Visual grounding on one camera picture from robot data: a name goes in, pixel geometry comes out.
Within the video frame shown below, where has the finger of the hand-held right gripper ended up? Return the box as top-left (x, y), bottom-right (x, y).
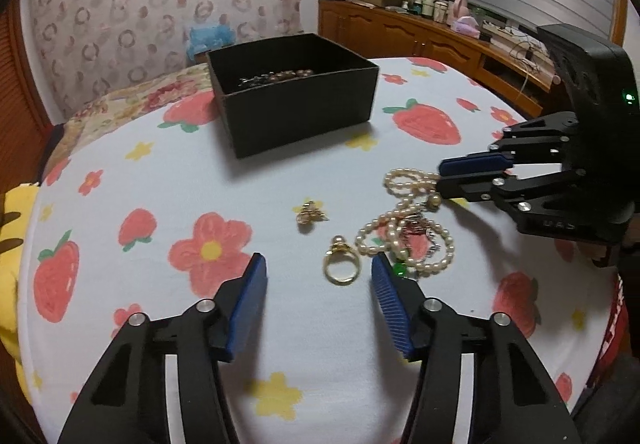
top-left (439, 111), bottom-right (582, 177)
top-left (434, 168), bottom-right (587, 221)

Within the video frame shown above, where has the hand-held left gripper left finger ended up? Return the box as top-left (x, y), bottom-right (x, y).
top-left (57, 252), bottom-right (269, 444)

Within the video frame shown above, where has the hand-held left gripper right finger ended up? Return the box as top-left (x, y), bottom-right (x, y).
top-left (370, 252), bottom-right (582, 444)

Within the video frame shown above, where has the gold ring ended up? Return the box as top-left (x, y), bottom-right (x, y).
top-left (322, 235), bottom-right (360, 285)

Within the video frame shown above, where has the pearl necklace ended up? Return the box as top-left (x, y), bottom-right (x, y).
top-left (356, 167), bottom-right (456, 277)

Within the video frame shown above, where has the black box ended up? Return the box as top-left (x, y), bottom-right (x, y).
top-left (206, 34), bottom-right (379, 159)

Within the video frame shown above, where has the dark wooden bead bracelet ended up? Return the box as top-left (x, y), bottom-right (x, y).
top-left (250, 68), bottom-right (315, 84)

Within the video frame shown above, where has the person's right hand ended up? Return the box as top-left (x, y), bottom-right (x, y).
top-left (575, 239), bottom-right (620, 271)

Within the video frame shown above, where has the silver pendant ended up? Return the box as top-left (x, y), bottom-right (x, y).
top-left (400, 218), bottom-right (447, 252)

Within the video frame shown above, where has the gold brooch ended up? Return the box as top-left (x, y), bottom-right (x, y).
top-left (296, 200), bottom-right (331, 226)

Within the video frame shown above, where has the white power strip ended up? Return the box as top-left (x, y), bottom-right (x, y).
top-left (480, 21), bottom-right (507, 46)

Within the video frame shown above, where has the pink toy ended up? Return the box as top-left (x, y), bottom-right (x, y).
top-left (450, 0), bottom-right (482, 36)

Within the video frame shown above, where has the wooden cabinet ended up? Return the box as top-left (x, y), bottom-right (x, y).
top-left (318, 0), bottom-right (566, 117)

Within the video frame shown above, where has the row of small bottles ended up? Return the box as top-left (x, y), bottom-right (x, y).
top-left (412, 0), bottom-right (451, 22)

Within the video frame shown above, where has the floral blanket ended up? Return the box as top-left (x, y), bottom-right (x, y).
top-left (45, 61), bottom-right (216, 160)

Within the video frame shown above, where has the yellow plush toy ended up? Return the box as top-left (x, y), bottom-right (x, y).
top-left (0, 184), bottom-right (41, 325)

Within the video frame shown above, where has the blue plastic bag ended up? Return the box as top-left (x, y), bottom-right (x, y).
top-left (185, 24), bottom-right (236, 57)

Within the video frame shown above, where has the wooden slatted wardrobe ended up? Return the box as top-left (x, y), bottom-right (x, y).
top-left (0, 0), bottom-right (56, 195)

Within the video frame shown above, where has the white cable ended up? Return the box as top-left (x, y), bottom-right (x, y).
top-left (510, 31), bottom-right (547, 91)

